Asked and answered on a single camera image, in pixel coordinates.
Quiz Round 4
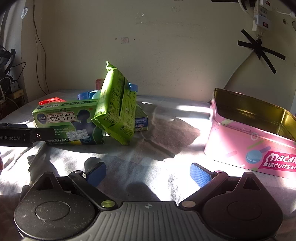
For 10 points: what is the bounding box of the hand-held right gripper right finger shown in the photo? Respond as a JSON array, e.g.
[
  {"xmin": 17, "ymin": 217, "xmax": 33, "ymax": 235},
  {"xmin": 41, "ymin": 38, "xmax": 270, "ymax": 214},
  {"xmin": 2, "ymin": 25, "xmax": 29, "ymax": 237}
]
[{"xmin": 179, "ymin": 163, "xmax": 263, "ymax": 208}]

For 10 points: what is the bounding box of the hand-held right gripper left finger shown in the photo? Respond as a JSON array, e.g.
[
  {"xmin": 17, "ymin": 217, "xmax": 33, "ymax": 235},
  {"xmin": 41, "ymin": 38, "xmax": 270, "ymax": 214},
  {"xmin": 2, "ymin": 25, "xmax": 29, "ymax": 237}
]
[{"xmin": 31, "ymin": 162, "xmax": 118, "ymax": 210}]

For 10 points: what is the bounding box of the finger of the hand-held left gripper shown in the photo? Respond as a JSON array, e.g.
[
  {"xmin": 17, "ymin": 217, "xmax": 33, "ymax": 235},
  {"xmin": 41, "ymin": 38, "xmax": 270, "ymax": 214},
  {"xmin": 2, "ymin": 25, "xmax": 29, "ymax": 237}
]
[{"xmin": 32, "ymin": 127, "xmax": 55, "ymax": 143}]

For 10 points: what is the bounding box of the large green medicine box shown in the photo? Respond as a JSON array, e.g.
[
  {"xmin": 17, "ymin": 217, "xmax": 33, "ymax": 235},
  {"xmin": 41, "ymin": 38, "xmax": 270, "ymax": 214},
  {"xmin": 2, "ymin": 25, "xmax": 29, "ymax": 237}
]
[{"xmin": 32, "ymin": 98, "xmax": 105, "ymax": 146}]

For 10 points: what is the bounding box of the small red box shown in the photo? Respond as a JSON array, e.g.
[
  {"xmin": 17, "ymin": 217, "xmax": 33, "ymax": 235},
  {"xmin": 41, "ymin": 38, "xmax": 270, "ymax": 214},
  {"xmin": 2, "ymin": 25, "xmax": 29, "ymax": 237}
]
[{"xmin": 38, "ymin": 97, "xmax": 67, "ymax": 106}]

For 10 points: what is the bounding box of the pink cardboard box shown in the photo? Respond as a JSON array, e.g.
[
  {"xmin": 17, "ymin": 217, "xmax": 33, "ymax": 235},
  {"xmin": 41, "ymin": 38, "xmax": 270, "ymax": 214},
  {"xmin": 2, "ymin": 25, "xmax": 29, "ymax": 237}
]
[{"xmin": 204, "ymin": 88, "xmax": 296, "ymax": 179}]

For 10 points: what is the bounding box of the green wet wipes packet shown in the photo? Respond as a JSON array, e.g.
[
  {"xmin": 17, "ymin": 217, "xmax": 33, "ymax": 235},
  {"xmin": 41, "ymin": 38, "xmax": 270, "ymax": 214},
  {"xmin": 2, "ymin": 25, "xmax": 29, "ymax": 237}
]
[{"xmin": 91, "ymin": 61, "xmax": 137, "ymax": 146}]

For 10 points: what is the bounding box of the green toothpaste box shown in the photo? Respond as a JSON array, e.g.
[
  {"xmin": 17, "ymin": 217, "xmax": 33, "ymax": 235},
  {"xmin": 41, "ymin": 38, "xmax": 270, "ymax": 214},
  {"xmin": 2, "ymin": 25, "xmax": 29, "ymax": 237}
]
[{"xmin": 134, "ymin": 102, "xmax": 149, "ymax": 132}]

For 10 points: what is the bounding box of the blue plastic clip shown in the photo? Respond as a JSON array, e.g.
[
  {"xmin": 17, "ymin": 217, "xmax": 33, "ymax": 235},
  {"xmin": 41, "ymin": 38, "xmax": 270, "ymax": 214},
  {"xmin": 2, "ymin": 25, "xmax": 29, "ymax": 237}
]
[{"xmin": 126, "ymin": 82, "xmax": 139, "ymax": 93}]

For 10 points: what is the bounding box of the black tape cross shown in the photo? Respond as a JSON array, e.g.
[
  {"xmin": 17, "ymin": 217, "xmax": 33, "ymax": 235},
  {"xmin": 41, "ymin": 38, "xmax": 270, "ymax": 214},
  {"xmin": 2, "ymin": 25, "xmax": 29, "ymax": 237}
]
[{"xmin": 237, "ymin": 29, "xmax": 285, "ymax": 75}]

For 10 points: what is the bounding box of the white power strip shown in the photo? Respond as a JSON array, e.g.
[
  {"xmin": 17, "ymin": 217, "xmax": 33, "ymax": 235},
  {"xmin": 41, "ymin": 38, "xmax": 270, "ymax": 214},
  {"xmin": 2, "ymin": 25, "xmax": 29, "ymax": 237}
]
[{"xmin": 252, "ymin": 0, "xmax": 273, "ymax": 32}]

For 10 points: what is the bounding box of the thin black wall cable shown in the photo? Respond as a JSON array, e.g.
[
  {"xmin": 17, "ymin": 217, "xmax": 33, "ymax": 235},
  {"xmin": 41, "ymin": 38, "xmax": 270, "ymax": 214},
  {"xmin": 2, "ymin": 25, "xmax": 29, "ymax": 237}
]
[{"xmin": 32, "ymin": 0, "xmax": 49, "ymax": 95}]

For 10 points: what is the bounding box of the white power cable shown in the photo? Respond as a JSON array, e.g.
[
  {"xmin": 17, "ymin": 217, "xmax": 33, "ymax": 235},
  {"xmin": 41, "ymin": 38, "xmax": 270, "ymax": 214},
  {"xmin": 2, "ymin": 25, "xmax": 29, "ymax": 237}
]
[{"xmin": 272, "ymin": 10, "xmax": 294, "ymax": 17}]

